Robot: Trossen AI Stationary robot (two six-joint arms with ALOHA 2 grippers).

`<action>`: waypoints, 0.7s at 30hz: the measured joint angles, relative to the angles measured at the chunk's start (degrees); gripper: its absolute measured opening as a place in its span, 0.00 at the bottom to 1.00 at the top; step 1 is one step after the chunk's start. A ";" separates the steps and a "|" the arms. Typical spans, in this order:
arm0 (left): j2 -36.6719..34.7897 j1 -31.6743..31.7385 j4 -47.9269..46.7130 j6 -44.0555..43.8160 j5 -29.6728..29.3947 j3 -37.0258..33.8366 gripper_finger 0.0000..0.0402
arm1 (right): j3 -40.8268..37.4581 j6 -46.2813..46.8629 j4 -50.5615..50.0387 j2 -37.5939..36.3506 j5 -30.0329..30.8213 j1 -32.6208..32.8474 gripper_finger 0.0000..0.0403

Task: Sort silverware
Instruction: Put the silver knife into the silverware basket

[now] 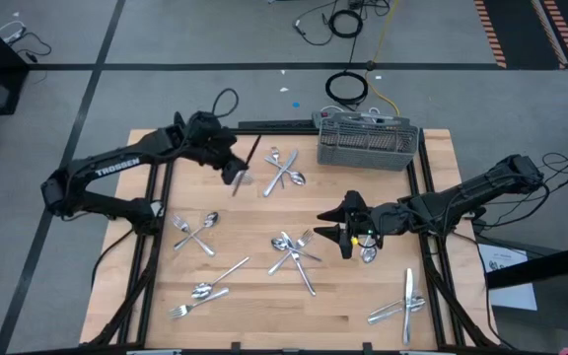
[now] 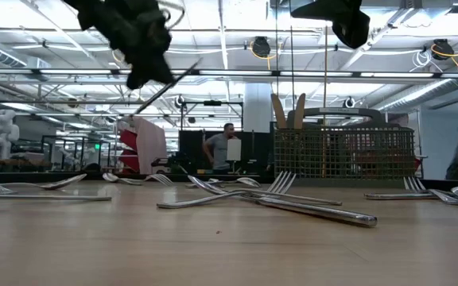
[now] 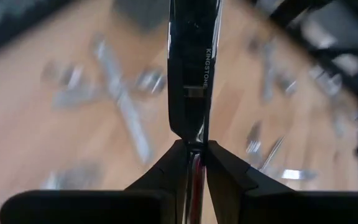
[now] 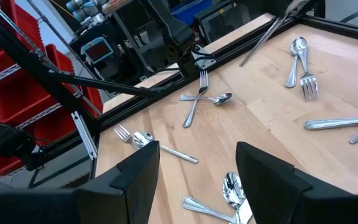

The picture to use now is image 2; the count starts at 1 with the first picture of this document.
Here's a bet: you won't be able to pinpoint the black partition panel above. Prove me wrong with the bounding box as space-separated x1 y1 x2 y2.
177 129 274 176

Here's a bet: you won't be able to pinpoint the wooden utensils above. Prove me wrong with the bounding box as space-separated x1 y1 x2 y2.
294 93 307 130
270 93 288 130

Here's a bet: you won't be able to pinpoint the black gantry frame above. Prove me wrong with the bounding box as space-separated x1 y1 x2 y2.
179 99 245 134

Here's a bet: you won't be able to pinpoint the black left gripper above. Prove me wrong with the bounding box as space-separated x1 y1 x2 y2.
62 0 174 91

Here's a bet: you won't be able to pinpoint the ceiling light strip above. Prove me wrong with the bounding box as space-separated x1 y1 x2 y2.
0 68 458 79

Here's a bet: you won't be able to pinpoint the grey mesh cutlery basket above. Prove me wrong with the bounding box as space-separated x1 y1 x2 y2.
270 106 417 188

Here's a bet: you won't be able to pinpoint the black ceiling cable reel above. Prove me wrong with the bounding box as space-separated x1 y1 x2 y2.
429 38 456 61
250 35 272 60

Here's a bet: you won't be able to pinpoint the pink white board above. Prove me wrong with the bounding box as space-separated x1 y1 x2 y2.
133 117 169 176

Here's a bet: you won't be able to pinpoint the white paper sign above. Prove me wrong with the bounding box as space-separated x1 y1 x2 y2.
227 137 243 162

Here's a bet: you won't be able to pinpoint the red cabinet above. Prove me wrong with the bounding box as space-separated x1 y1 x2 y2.
119 129 141 174

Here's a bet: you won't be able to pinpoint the white pillar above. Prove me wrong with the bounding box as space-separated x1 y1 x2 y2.
243 82 274 134

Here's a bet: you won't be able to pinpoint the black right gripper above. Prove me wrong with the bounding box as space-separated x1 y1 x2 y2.
291 0 371 49

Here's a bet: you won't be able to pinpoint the white robot figure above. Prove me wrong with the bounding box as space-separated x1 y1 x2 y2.
0 109 21 160

